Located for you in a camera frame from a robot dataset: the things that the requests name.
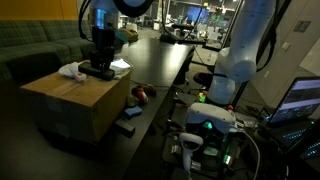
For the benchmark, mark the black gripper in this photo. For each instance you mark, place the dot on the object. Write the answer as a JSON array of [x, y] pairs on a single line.
[[104, 52]]

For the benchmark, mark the white cloth toy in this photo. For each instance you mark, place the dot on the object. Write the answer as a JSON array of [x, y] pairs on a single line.
[[72, 70]]

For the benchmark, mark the brown plush toy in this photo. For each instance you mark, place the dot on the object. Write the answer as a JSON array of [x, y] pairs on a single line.
[[149, 89]]

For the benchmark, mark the red and green plush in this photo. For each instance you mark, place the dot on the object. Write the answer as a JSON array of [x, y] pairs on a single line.
[[137, 97]]

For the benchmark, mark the black eraser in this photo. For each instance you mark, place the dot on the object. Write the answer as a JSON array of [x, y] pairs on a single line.
[[125, 128]]

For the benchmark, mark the white towel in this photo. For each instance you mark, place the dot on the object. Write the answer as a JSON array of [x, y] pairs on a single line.
[[120, 70]]

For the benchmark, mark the blue cloth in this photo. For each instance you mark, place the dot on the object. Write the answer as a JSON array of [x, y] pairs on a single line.
[[131, 112]]

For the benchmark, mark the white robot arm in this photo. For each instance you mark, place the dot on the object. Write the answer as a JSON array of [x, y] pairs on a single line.
[[236, 63]]

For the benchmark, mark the large cardboard box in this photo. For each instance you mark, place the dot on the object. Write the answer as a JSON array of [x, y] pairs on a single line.
[[79, 110]]

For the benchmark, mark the white tablet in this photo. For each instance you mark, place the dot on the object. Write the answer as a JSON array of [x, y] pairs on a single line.
[[121, 63]]

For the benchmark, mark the green plaid sofa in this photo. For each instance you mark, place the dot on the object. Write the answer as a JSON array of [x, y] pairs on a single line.
[[20, 38]]

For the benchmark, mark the white VR controller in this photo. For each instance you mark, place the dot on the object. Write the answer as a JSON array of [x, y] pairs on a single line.
[[190, 143]]

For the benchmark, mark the white VR headset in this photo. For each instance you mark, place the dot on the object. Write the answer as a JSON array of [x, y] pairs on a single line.
[[222, 119]]

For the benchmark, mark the open laptop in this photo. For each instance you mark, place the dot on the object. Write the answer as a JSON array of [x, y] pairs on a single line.
[[290, 123]]

